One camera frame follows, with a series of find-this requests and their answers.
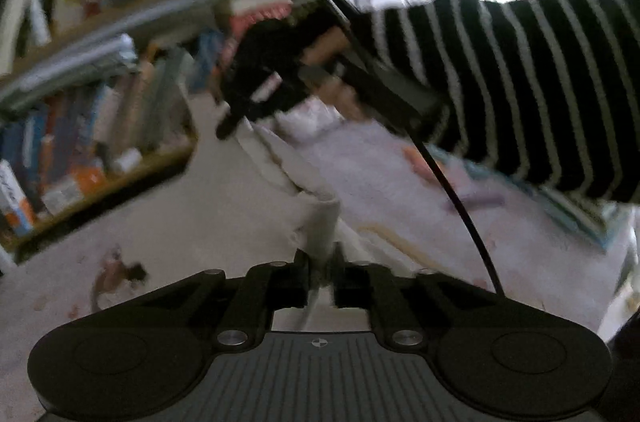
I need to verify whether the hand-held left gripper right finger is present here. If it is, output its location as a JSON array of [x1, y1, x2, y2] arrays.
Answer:
[[332, 245, 496, 348]]

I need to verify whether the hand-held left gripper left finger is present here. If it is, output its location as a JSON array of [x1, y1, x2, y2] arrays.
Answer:
[[150, 249, 311, 350]]

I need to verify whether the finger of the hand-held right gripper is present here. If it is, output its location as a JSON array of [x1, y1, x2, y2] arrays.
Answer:
[[215, 109, 261, 140]]

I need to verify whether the white t-shirt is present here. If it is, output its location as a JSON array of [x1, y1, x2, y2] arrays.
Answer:
[[50, 95, 351, 333]]

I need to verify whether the person's right forearm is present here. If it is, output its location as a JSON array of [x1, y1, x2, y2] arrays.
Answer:
[[350, 0, 640, 203]]

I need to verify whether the person's right hand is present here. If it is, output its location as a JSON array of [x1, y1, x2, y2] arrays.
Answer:
[[304, 28, 372, 119]]

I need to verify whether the red thick book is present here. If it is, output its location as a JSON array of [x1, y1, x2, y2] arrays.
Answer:
[[230, 5, 296, 33]]

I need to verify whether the small white carton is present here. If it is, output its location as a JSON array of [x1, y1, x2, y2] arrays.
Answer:
[[112, 147, 143, 173]]

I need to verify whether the pink printed desk mat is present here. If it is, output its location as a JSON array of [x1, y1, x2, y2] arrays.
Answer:
[[0, 117, 640, 338]]

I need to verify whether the white bookshelf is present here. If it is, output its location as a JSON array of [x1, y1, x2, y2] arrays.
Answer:
[[0, 0, 351, 263]]

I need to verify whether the row of books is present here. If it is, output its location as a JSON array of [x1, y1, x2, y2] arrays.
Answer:
[[0, 27, 231, 223]]

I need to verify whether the orange stick bundle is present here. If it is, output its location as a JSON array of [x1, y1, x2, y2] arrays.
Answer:
[[405, 147, 436, 183]]

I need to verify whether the flat white orange box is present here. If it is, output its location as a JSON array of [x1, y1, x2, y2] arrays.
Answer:
[[40, 165, 108, 215]]

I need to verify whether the tall white orange box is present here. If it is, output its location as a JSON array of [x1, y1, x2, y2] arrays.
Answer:
[[0, 159, 38, 238]]

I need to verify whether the teal thin book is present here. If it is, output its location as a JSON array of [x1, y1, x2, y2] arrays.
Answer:
[[465, 162, 636, 253]]

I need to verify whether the black cable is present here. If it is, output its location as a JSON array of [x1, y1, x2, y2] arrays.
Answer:
[[415, 137, 506, 298]]

